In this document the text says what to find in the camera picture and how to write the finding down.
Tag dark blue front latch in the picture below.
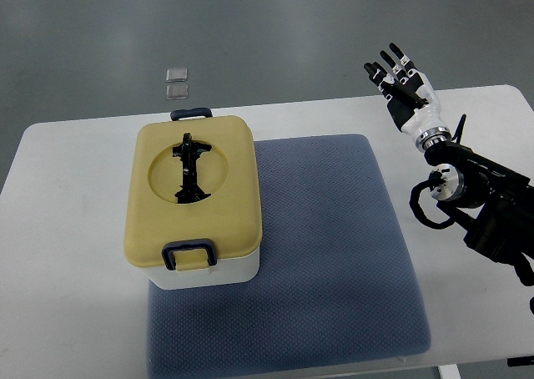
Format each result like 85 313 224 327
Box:
162 239 217 271

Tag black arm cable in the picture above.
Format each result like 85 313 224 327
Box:
410 181 460 230

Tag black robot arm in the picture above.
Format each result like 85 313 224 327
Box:
410 115 533 286

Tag dark blue latch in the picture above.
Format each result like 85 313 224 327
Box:
170 108 213 121
162 239 217 271

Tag white table leg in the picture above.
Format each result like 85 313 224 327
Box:
437 364 461 379

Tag upper metal floor plate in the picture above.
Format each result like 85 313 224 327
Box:
166 67 188 83

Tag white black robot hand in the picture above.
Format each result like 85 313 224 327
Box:
364 43 451 153

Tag white storage box base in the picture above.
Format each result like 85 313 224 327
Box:
140 246 260 290

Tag yellow box lid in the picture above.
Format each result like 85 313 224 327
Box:
123 116 262 270

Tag dark blue rear latch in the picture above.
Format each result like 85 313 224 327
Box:
170 108 213 121

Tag blue grey fabric mat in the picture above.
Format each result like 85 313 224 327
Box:
147 134 431 378

